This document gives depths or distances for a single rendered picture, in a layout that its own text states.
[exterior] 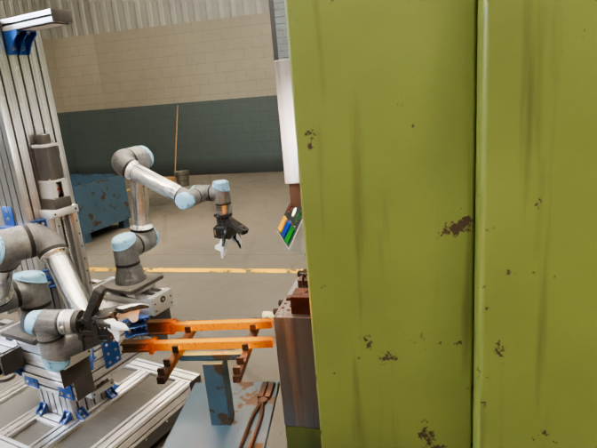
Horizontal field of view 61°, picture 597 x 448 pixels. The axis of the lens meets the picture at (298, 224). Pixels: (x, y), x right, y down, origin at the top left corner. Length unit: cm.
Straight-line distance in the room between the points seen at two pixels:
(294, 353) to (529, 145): 107
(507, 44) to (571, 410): 87
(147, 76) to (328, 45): 997
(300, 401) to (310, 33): 126
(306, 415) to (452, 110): 122
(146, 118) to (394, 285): 1014
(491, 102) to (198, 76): 968
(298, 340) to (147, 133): 974
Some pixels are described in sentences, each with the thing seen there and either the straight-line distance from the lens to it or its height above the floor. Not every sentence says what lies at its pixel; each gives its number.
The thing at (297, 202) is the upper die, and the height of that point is 129.
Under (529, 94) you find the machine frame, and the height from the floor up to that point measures 163.
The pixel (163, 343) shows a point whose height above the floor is 98.
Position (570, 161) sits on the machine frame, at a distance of 122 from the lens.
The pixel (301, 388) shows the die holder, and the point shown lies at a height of 64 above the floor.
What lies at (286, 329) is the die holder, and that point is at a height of 87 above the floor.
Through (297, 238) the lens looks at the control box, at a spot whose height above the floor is 101.
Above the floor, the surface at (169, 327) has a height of 98.
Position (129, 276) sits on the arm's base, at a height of 86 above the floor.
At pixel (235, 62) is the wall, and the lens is 1036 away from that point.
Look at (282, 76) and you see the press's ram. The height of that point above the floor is 171.
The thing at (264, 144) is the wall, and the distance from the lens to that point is 1028.
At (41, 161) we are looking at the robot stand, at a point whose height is 146.
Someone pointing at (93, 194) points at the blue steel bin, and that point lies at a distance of 678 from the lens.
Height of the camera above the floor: 169
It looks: 16 degrees down
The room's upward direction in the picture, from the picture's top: 5 degrees counter-clockwise
